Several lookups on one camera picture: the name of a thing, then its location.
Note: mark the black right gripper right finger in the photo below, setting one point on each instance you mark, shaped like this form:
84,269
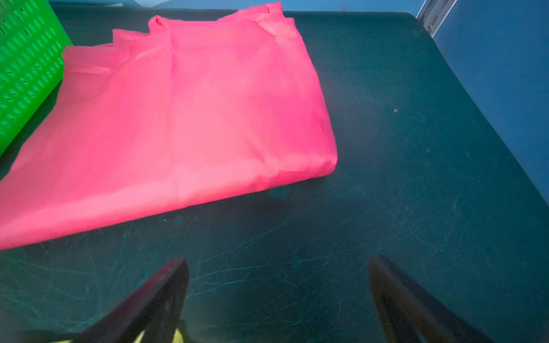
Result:
409,313

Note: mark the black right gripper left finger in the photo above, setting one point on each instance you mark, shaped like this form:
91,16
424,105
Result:
150,314

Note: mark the pink raincoat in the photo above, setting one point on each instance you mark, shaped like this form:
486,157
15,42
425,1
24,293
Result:
188,113

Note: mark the green plastic basket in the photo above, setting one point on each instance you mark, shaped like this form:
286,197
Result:
32,65

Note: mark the aluminium frame post right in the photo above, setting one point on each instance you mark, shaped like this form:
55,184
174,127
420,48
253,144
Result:
433,13

